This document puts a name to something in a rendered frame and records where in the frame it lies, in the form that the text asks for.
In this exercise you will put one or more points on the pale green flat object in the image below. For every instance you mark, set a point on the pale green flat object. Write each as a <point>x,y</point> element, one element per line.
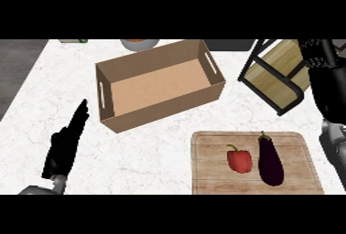
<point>72,40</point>

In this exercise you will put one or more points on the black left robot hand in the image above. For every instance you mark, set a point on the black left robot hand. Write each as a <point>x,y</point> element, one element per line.
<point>67,143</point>

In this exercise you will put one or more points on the red bell pepper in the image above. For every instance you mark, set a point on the red bell pepper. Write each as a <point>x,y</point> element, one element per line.
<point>240,161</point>

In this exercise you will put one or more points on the grey bowl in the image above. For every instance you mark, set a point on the grey bowl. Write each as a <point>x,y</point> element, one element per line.
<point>140,44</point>

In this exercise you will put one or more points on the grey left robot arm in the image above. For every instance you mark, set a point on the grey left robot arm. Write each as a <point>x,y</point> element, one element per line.
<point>51,186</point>

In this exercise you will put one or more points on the dark purple eggplant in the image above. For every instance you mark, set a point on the dark purple eggplant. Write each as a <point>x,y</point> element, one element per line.
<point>270,164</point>

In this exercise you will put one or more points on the black frame wooden shelf rack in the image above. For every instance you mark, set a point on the black frame wooden shelf rack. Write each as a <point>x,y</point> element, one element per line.
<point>277,76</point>

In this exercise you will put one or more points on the brown cardboard box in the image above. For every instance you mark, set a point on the brown cardboard box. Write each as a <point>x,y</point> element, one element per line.
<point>157,82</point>

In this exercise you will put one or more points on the dark grey flat appliance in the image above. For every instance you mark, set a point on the dark grey flat appliance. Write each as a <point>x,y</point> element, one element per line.
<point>230,44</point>

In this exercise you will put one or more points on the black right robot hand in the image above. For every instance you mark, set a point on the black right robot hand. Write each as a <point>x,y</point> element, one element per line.
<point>326,82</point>

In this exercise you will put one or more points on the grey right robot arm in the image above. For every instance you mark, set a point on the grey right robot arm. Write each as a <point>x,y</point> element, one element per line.
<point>335,149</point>

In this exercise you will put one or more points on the wooden cutting board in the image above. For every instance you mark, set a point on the wooden cutting board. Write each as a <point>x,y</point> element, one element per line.
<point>252,164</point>

